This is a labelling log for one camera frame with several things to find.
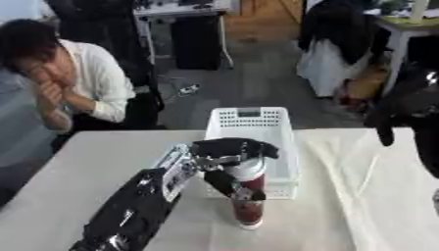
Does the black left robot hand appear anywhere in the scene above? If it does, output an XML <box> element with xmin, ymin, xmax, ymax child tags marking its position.
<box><xmin>188</xmin><ymin>137</ymin><xmax>281</xmax><ymax>202</ymax></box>

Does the white plastic basket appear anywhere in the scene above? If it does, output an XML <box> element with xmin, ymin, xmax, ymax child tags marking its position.
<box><xmin>202</xmin><ymin>106</ymin><xmax>301</xmax><ymax>200</ymax></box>

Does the white power strip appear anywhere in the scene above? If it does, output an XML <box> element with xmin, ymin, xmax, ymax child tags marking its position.
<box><xmin>176</xmin><ymin>83</ymin><xmax>203</xmax><ymax>96</ymax></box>

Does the black computer case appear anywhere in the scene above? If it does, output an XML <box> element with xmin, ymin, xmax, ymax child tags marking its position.
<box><xmin>170</xmin><ymin>15</ymin><xmax>223</xmax><ymax>72</ymax></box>

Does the white desk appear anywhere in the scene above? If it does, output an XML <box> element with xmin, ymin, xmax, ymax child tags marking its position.
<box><xmin>131</xmin><ymin>0</ymin><xmax>237</xmax><ymax>70</ymax></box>

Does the orange bag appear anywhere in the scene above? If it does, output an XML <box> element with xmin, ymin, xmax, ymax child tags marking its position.
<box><xmin>336</xmin><ymin>63</ymin><xmax>391</xmax><ymax>114</ymax></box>

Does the chair with black coat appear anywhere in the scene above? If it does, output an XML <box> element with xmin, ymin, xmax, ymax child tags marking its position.
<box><xmin>295</xmin><ymin>0</ymin><xmax>393</xmax><ymax>98</ymax></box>

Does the black office chair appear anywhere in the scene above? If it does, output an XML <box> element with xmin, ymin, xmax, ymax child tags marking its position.
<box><xmin>42</xmin><ymin>0</ymin><xmax>169</xmax><ymax>130</ymax></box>

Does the person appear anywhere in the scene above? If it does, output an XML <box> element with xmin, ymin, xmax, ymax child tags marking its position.
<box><xmin>0</xmin><ymin>19</ymin><xmax>165</xmax><ymax>153</ymax></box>

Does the white side table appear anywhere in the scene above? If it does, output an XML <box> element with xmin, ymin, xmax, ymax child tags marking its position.
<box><xmin>365</xmin><ymin>8</ymin><xmax>439</xmax><ymax>97</ymax></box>

